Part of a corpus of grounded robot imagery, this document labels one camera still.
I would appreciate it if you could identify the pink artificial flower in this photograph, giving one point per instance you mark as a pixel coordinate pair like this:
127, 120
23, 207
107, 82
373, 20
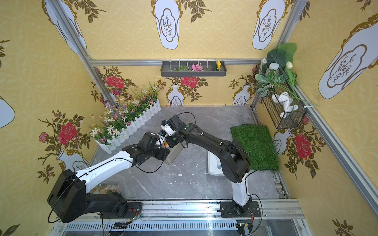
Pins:
197, 67

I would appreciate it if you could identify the white tissue box lid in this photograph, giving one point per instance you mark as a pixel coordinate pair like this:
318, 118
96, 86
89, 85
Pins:
214, 165

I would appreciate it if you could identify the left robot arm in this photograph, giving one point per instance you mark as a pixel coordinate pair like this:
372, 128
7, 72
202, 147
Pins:
71, 195

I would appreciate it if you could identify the white cloth in basket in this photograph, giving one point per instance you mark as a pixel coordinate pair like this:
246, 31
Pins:
286, 102

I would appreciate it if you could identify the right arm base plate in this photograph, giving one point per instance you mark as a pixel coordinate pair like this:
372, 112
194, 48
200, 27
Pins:
232, 209

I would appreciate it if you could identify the black wire wall basket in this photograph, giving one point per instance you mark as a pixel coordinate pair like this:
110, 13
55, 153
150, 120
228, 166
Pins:
274, 109

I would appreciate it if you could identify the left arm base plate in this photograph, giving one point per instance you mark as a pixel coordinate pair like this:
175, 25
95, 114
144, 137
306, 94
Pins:
133, 210

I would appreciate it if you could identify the white fence flower planter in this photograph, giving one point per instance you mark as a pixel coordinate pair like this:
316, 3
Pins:
120, 122

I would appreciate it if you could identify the sand tray with stones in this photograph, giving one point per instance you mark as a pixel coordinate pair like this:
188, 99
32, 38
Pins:
106, 188

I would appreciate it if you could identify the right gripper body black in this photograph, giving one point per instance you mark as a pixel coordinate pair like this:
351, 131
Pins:
173, 140

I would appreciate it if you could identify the grey wall shelf tray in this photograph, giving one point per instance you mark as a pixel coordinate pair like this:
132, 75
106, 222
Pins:
183, 68

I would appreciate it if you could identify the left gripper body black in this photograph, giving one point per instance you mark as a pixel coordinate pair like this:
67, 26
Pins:
161, 152

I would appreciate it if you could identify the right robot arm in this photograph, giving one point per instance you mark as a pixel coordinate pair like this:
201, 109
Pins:
234, 161

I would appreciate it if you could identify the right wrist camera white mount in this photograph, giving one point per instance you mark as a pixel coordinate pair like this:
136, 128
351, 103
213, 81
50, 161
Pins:
168, 128

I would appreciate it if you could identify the green artificial grass mat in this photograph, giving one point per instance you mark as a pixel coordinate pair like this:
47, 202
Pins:
258, 143

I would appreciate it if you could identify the green artificial leaf plant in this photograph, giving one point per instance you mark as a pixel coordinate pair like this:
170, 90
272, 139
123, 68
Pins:
277, 73

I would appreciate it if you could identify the beige tissue box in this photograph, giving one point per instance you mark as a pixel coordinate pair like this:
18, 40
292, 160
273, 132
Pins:
171, 153

